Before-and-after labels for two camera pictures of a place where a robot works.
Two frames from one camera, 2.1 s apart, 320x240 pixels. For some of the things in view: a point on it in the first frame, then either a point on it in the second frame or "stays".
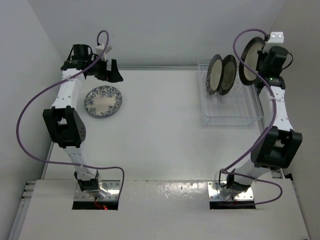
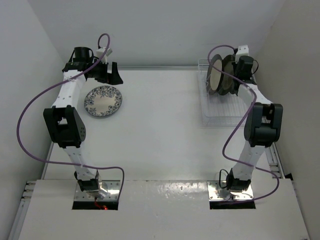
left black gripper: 112,76 stays
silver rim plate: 214,74 stays
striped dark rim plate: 229,74 stays
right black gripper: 261,54 → 235,64
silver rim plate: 248,56 → 229,69
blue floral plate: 103,101 stays
